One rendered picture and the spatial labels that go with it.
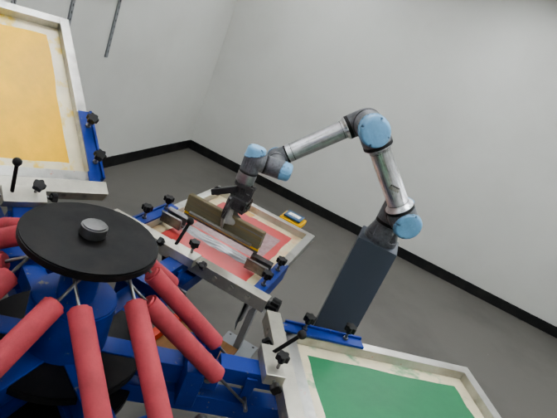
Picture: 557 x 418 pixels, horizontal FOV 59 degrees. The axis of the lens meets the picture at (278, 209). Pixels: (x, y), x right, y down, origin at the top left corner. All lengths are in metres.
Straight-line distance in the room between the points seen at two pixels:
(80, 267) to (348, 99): 4.66
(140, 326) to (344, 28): 4.74
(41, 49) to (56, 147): 0.46
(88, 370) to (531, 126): 4.91
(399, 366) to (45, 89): 1.69
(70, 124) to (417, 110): 4.01
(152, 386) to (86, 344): 0.16
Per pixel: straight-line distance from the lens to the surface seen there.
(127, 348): 1.38
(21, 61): 2.16
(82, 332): 1.07
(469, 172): 5.46
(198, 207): 2.02
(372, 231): 2.19
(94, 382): 1.05
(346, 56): 5.51
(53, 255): 1.11
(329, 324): 2.34
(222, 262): 2.00
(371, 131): 1.83
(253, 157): 1.84
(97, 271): 1.08
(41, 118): 2.02
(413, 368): 1.97
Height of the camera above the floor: 1.93
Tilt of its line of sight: 21 degrees down
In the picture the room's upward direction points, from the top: 23 degrees clockwise
